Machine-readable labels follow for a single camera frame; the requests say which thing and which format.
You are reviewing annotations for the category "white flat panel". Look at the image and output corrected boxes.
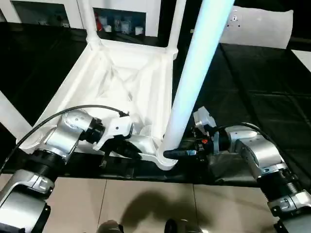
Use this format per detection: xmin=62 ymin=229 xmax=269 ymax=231
xmin=218 ymin=6 xmax=294 ymax=50

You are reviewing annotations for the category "white sheet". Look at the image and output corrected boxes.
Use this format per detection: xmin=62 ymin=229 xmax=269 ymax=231
xmin=292 ymin=49 xmax=311 ymax=72

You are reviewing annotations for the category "black work mat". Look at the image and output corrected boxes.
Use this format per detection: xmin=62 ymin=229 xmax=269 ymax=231
xmin=0 ymin=22 xmax=311 ymax=187

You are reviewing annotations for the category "white glass-door cabinet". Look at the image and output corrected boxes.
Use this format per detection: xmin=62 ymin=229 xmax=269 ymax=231
xmin=0 ymin=0 xmax=162 ymax=38

